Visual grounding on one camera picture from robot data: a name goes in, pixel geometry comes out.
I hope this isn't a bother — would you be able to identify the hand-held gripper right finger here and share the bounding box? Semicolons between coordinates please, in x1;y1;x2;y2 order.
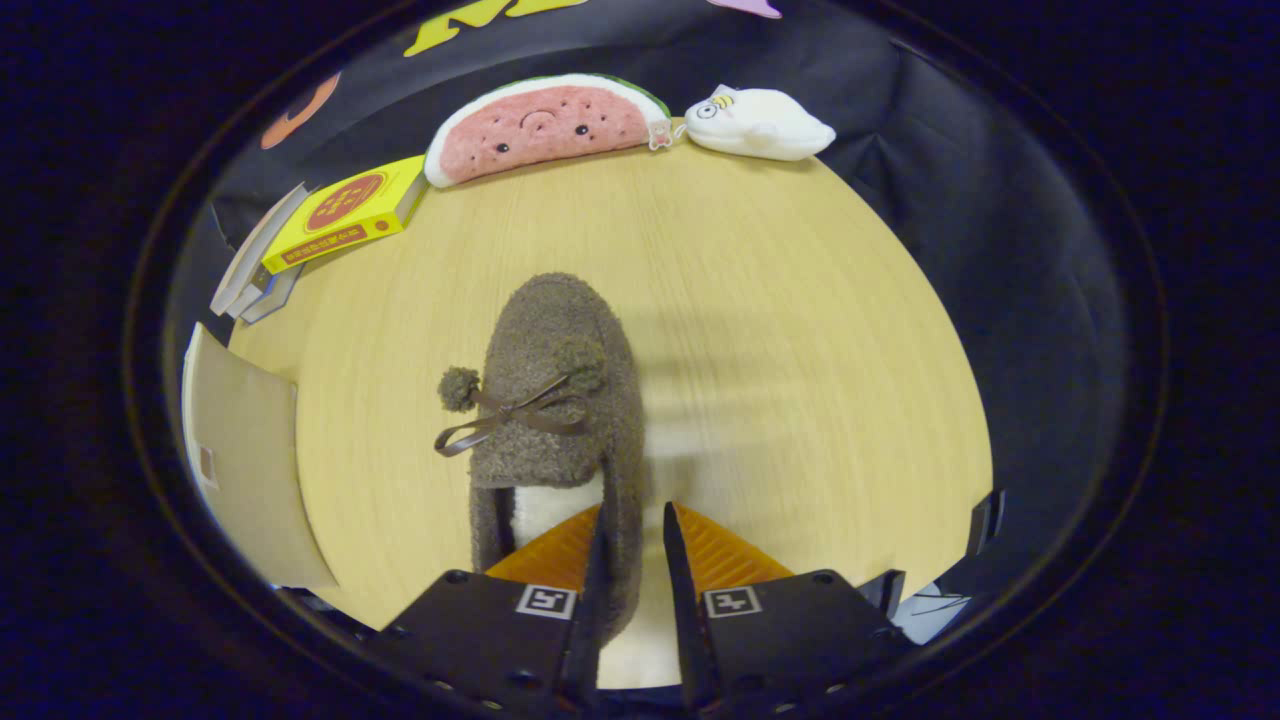
662;501;914;709

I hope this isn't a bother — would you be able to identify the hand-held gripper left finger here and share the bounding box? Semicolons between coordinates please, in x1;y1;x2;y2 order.
372;503;614;706

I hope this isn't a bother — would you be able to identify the brown fuzzy shoe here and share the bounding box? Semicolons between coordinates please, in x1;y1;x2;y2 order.
434;272;651;646

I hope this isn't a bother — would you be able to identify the beige fabric storage box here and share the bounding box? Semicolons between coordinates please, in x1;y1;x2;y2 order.
180;322;339;591

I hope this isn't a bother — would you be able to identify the black backdrop cloth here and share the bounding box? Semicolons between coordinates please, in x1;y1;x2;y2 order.
205;0;1131;601

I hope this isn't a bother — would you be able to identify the blue book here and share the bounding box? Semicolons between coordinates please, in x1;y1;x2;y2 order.
240;266;305;326

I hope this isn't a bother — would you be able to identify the grey paperback book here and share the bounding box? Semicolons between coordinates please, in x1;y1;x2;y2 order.
226;262;289;321

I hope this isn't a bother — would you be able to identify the yellow book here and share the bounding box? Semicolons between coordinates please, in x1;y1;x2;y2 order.
261;154;431;276

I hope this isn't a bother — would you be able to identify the watermelon slice plush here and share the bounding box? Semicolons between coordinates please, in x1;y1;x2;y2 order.
424;73;673;190

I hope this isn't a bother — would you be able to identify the beige paperback book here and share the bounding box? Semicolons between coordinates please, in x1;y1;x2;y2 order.
208;182;309;316

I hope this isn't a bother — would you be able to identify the white plush toy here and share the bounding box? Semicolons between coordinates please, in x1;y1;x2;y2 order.
684;84;837;162

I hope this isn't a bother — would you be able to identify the black table edge bracket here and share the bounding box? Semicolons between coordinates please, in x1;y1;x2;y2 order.
858;568;907;623
965;488;1007;557

